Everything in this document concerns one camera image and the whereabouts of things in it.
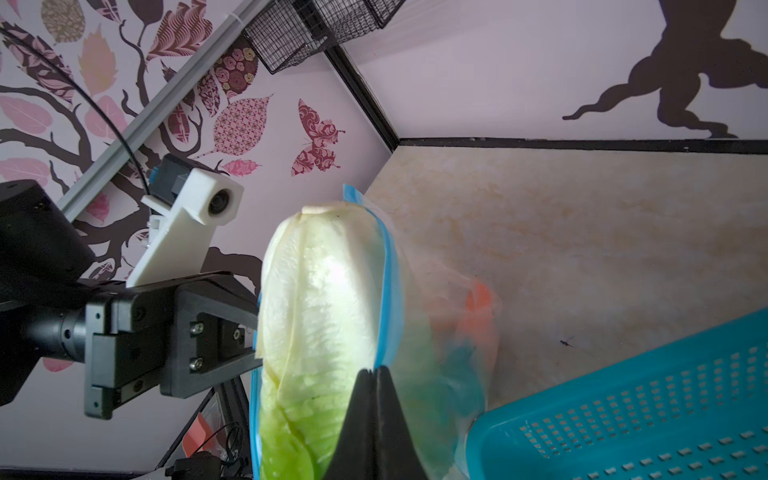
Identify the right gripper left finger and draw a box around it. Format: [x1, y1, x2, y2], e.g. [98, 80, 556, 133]
[324, 370, 376, 480]

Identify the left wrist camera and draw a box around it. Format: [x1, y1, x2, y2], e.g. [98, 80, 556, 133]
[126, 154, 244, 288]

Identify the orange toy carrot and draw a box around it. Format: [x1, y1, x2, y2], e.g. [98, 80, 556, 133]
[457, 281, 494, 345]

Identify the teal plastic basket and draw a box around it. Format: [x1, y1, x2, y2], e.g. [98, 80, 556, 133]
[466, 310, 767, 479]

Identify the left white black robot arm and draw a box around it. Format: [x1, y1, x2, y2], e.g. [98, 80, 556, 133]
[1, 180, 260, 420]

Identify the clear blue zip top bag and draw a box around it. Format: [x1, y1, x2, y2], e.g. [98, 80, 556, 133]
[250, 186, 500, 479]

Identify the green toy lettuce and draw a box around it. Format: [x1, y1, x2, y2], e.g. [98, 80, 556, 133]
[257, 202, 385, 479]

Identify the black wire wall basket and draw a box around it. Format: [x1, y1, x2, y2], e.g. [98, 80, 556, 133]
[243, 0, 404, 74]

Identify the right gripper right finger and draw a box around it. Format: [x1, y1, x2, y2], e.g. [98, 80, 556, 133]
[374, 366, 427, 480]

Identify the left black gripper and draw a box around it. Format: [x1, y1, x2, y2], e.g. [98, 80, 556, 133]
[17, 272, 262, 419]

